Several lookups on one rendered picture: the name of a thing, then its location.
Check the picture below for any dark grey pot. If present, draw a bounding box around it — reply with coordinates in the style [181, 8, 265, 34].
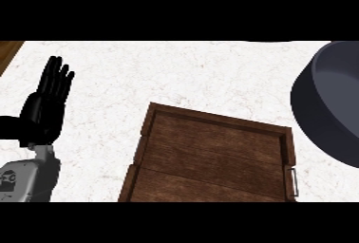
[290, 41, 359, 169]

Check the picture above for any brown wooden tray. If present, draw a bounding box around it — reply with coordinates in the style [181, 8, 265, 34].
[117, 102, 301, 203]

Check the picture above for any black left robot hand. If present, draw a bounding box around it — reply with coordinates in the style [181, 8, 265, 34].
[0, 55, 76, 148]

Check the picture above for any brown wooden panel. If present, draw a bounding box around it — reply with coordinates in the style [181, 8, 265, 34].
[0, 41, 26, 77]

